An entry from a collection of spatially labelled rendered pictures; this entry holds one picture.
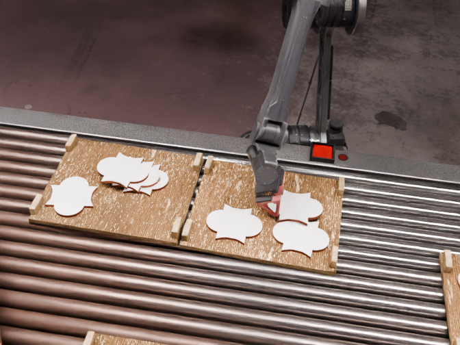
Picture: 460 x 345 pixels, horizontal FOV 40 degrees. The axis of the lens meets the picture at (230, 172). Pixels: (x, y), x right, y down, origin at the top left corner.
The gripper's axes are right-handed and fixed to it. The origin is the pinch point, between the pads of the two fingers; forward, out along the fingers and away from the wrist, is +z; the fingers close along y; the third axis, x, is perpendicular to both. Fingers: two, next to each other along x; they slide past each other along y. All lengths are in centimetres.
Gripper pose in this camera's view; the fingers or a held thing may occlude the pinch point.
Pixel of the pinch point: (276, 203)
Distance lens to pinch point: 177.2
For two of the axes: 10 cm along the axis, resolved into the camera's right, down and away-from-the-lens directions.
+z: 3.1, 7.7, 5.6
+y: 1.7, -6.2, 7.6
